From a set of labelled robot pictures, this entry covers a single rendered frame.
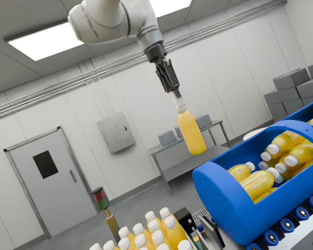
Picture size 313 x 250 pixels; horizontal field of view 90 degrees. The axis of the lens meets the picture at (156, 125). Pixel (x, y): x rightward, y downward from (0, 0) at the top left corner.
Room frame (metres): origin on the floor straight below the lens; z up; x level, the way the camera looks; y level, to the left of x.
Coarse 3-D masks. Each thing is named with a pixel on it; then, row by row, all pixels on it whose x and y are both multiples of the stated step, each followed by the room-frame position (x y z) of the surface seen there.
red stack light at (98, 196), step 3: (102, 189) 0.82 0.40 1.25; (99, 192) 0.80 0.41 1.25; (102, 192) 0.81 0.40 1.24; (93, 195) 0.80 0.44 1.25; (96, 195) 0.79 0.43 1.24; (99, 195) 0.80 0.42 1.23; (102, 195) 0.81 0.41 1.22; (105, 195) 0.82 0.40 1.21; (93, 198) 0.80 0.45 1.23; (96, 198) 0.80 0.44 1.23; (99, 198) 0.80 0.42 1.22; (102, 198) 0.80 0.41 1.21; (96, 201) 0.80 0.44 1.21
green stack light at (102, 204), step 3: (105, 198) 0.81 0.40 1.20; (99, 201) 0.79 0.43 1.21; (102, 201) 0.80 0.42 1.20; (105, 201) 0.81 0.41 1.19; (108, 201) 0.82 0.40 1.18; (96, 204) 0.80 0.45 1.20; (99, 204) 0.79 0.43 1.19; (102, 204) 0.80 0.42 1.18; (105, 204) 0.80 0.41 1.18; (108, 204) 0.81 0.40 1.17; (99, 207) 0.80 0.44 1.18; (102, 207) 0.79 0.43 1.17; (105, 207) 0.80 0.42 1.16
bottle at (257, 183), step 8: (248, 176) 0.57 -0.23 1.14; (256, 176) 0.55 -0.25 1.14; (264, 176) 0.54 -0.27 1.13; (272, 176) 0.55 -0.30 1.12; (240, 184) 0.54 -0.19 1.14; (248, 184) 0.53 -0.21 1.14; (256, 184) 0.53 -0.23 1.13; (264, 184) 0.53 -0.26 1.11; (272, 184) 0.54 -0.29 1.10; (248, 192) 0.51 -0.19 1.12; (256, 192) 0.52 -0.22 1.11; (264, 192) 0.54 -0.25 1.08
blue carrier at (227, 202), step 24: (288, 120) 0.67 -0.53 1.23; (240, 144) 0.69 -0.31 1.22; (264, 144) 0.81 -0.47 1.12; (216, 168) 0.54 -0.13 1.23; (312, 168) 0.51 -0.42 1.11; (216, 192) 0.51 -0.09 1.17; (240, 192) 0.47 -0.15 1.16; (288, 192) 0.48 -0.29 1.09; (312, 192) 0.52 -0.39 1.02; (216, 216) 0.60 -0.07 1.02; (240, 216) 0.44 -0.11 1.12; (264, 216) 0.46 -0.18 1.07; (240, 240) 0.49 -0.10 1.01
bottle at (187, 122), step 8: (184, 112) 0.60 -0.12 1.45; (184, 120) 0.59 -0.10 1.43; (192, 120) 0.59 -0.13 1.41; (184, 128) 0.60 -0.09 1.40; (192, 128) 0.59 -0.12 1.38; (184, 136) 0.61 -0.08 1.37; (192, 136) 0.59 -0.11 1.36; (200, 136) 0.60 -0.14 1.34; (192, 144) 0.60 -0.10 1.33; (200, 144) 0.60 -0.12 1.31; (192, 152) 0.61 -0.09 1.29; (200, 152) 0.60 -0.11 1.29
